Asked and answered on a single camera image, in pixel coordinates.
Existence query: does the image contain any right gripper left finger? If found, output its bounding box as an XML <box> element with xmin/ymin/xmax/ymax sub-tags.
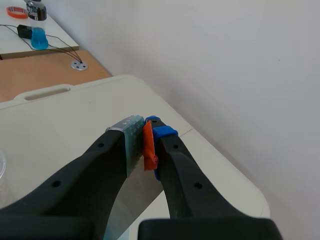
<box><xmin>0</xmin><ymin>114</ymin><xmax>146</xmax><ymax>240</ymax></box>

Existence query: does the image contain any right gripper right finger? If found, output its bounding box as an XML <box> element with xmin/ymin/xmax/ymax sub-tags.
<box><xmin>138</xmin><ymin>115</ymin><xmax>284</xmax><ymax>240</ymax></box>

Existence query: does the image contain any grey metal plate orange handle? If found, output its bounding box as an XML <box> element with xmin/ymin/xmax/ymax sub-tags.
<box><xmin>102</xmin><ymin>120</ymin><xmax>166</xmax><ymax>240</ymax></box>

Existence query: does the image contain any clear plastic beaker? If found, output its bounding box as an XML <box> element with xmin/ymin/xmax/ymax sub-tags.
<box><xmin>0</xmin><ymin>149</ymin><xmax>8</xmax><ymax>210</ymax></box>

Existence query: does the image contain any brown desk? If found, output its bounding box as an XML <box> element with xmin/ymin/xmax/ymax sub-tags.
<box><xmin>0</xmin><ymin>48</ymin><xmax>113</xmax><ymax>103</ymax></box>

